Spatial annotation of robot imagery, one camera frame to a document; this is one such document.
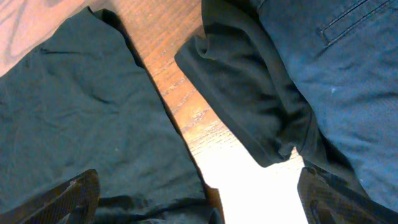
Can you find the blue garment in pile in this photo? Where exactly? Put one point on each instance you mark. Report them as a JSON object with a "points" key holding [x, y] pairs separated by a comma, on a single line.
{"points": [[342, 57]]}

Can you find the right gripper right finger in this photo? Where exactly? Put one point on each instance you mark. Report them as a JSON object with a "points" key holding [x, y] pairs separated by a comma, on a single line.
{"points": [[327, 202]]}

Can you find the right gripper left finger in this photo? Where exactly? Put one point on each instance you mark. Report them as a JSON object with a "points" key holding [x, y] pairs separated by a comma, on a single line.
{"points": [[74, 201]]}

